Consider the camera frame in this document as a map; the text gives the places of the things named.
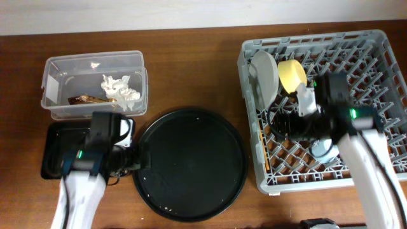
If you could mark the grey plate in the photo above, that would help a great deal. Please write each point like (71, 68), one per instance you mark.
(265, 79)

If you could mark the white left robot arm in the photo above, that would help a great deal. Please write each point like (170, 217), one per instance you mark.
(85, 174)

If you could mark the brown snack wrapper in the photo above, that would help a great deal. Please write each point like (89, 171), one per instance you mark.
(87, 99)

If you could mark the wooden chopstick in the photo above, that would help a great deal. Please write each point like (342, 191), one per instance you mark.
(265, 157)

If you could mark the grey dishwasher rack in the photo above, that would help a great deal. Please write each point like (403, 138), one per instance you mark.
(374, 79)

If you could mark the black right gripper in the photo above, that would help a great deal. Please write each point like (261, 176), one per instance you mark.
(290, 116)

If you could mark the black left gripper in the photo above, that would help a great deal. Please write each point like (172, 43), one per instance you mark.
(135, 163)

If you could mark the clear plastic waste bin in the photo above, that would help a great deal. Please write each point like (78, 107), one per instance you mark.
(73, 75)

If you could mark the black rectangular tray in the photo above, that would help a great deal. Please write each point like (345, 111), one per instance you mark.
(62, 137)

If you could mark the yellow bowl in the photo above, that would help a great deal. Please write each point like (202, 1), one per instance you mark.
(291, 75)

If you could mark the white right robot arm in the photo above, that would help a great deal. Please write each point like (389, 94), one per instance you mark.
(359, 136)

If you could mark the round black tray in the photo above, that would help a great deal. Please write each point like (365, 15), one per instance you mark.
(198, 165)

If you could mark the crumpled white tissue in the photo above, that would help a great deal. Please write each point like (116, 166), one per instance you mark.
(120, 91)

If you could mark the blue cup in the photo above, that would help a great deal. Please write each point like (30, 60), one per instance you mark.
(324, 151)

